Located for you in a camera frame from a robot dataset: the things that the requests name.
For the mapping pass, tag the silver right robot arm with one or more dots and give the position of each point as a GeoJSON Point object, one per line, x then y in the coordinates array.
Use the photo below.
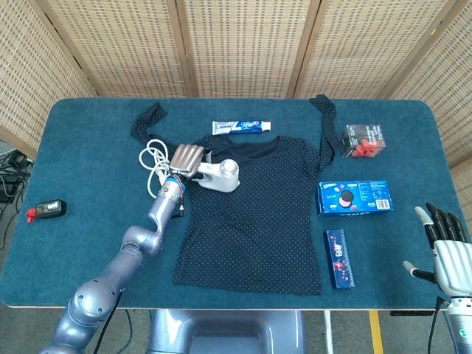
{"type": "Point", "coordinates": [461, 324]}

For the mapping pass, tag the white handheld garment steamer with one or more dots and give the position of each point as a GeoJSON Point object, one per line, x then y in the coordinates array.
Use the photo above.
{"type": "Point", "coordinates": [225, 180]}

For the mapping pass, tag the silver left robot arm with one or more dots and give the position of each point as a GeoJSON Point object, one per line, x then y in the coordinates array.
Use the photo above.
{"type": "Point", "coordinates": [125, 265]}

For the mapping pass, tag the woven wooden folding screen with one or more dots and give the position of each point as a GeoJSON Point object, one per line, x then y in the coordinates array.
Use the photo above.
{"type": "Point", "coordinates": [239, 44]}

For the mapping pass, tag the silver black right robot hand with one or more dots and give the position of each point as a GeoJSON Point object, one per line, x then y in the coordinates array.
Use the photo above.
{"type": "Point", "coordinates": [451, 258]}

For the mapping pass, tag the dark blue toothpaste box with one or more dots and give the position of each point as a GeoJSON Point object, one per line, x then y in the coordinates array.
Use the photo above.
{"type": "Point", "coordinates": [339, 258]}

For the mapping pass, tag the clear box with red pieces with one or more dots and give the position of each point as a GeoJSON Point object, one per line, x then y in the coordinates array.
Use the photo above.
{"type": "Point", "coordinates": [363, 145]}

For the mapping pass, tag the blue white toothpaste tube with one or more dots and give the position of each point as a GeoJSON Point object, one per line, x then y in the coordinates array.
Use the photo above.
{"type": "Point", "coordinates": [243, 127]}

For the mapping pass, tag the navy polka dot shirt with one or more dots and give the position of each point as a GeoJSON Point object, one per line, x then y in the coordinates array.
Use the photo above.
{"type": "Point", "coordinates": [250, 228]}

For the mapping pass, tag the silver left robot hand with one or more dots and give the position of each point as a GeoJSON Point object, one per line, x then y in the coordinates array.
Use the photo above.
{"type": "Point", "coordinates": [188, 160]}

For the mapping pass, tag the grey robot torso base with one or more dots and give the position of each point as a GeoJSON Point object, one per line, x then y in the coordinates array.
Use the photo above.
{"type": "Point", "coordinates": [225, 332]}

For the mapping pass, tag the blue Oreo cookie box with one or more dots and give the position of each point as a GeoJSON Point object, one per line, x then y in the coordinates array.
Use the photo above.
{"type": "Point", "coordinates": [368, 199]}

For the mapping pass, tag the black bottle with red cap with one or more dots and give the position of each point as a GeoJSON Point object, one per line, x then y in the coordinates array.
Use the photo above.
{"type": "Point", "coordinates": [49, 208]}

